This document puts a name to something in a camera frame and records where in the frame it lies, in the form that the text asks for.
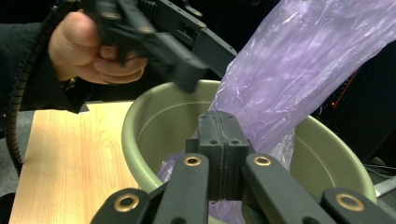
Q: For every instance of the green plastic bin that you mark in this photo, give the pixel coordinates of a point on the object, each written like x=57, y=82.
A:
x=146, y=130

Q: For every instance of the white metal stand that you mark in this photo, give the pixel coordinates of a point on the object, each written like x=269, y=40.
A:
x=386, y=186

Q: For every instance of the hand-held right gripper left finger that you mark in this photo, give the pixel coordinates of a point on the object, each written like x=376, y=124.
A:
x=208, y=155

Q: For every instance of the black equipment rack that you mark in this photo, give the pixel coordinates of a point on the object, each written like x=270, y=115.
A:
x=364, y=124

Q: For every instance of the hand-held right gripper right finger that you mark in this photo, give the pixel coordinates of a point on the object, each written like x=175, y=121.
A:
x=235, y=155

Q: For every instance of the gold wrist band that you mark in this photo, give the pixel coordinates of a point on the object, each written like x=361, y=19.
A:
x=69, y=84

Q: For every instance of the purple plastic bag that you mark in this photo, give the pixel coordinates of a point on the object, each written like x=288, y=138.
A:
x=280, y=77

